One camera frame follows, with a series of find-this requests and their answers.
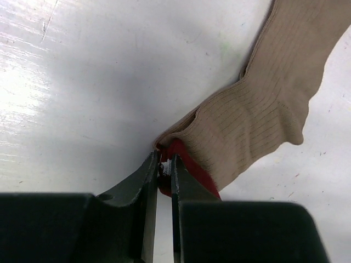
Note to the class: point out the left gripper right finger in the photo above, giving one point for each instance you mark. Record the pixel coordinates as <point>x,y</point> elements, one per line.
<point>206,229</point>

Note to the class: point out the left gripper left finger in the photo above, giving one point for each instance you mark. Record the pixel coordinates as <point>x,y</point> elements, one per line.
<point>115,226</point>

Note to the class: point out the tan sock with red cuff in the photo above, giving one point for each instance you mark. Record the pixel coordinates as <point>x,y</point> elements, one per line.
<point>268,106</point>

